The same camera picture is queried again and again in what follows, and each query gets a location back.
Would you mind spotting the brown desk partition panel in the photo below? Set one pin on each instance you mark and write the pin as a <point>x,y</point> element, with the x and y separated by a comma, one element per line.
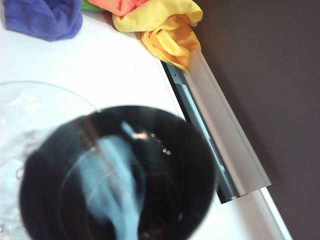
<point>275,75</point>

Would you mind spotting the crumpled orange cloth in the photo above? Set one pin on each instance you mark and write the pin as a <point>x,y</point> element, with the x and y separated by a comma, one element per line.
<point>112,6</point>

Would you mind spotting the crumpled blue cloth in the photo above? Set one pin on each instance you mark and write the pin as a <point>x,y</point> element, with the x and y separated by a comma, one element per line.
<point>42,17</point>

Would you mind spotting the crumpled yellow cloth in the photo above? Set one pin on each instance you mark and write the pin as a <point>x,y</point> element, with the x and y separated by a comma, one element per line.
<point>162,37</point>

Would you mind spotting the gold metal jigger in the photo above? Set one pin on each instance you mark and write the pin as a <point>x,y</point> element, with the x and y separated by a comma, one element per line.
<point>162,187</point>

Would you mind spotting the clear wine glass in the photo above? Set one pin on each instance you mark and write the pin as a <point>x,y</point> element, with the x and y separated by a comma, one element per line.
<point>37,112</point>

